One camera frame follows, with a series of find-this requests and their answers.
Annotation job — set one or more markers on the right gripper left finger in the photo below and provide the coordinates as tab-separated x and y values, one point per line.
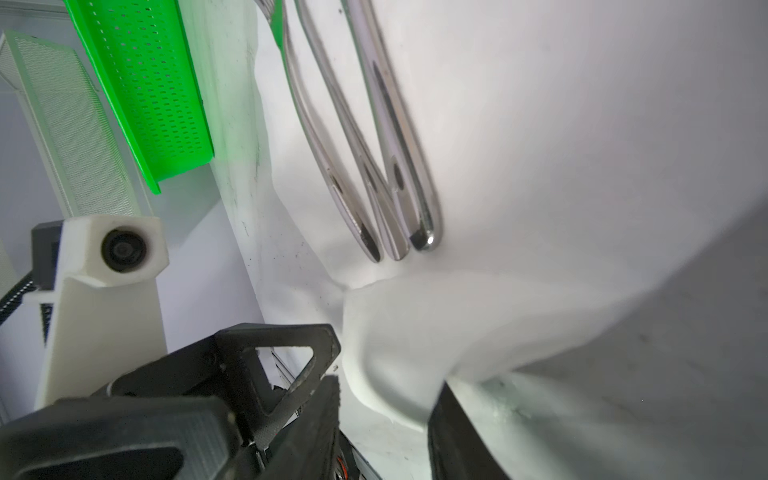
309	449

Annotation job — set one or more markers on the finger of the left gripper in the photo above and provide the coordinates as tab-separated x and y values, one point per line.
263	373
122	438

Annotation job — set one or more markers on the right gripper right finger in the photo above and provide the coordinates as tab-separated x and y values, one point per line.
456	450

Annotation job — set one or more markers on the silver knife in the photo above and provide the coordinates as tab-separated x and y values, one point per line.
409	181

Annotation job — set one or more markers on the silver spoon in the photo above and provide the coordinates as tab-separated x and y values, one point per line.
392	236

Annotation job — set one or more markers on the white paper napkin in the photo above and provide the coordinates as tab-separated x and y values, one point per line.
581	152

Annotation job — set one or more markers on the lower white mesh shelf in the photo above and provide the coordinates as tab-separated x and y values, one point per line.
69	125

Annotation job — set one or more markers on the green plastic basket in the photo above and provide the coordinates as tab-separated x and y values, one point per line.
140	54

